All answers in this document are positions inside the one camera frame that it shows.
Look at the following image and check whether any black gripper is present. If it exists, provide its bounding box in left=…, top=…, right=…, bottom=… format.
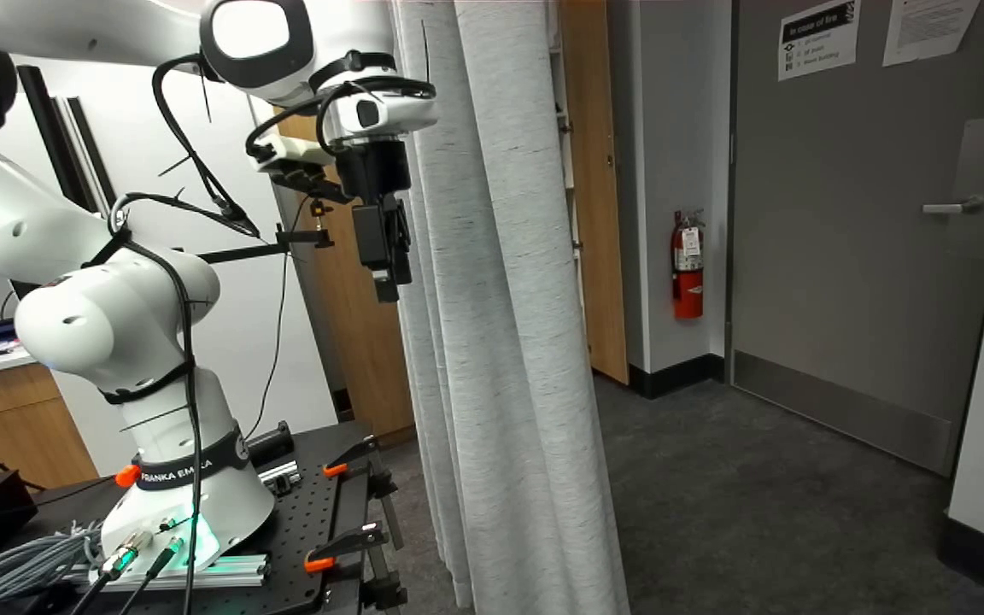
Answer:
left=337, top=140, right=411, bottom=303

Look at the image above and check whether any grey fabric curtain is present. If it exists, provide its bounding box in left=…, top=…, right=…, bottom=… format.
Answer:
left=390, top=0, right=631, bottom=615

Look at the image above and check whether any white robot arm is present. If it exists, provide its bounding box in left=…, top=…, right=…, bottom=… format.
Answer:
left=0, top=0, right=435, bottom=572

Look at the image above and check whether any black optical breadboard table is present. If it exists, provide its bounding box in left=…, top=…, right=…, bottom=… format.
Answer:
left=0, top=424, right=408, bottom=615

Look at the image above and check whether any red fire extinguisher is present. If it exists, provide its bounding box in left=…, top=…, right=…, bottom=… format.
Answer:
left=669, top=211, right=705, bottom=320

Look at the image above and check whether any wooden door panel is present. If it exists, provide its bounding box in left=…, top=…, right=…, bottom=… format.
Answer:
left=557, top=0, right=629, bottom=383

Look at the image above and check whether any wooden cabinet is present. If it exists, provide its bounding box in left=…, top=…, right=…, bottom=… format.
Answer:
left=0, top=365, right=95, bottom=488

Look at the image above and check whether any grey door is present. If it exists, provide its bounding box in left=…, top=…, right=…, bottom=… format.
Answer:
left=731, top=0, right=984, bottom=476

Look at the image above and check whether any black and white door sign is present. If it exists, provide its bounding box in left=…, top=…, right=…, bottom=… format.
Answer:
left=778, top=0, right=861, bottom=83

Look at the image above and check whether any white paper notice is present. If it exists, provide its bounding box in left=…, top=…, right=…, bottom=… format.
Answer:
left=883, top=0, right=980, bottom=66

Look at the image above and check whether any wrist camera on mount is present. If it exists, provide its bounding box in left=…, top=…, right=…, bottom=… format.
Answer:
left=247, top=134, right=343, bottom=198

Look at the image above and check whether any orange handled clamp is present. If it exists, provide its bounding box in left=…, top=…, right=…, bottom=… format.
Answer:
left=302, top=532, right=385, bottom=578
left=319, top=447, right=393, bottom=484

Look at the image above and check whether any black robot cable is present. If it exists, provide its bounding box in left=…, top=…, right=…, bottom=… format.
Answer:
left=101, top=52, right=292, bottom=615

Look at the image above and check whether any grey cable bundle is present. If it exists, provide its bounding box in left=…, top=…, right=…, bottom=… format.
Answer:
left=0, top=528, right=101, bottom=615

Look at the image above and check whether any silver door handle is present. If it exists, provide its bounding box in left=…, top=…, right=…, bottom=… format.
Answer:
left=919, top=198, right=984, bottom=219

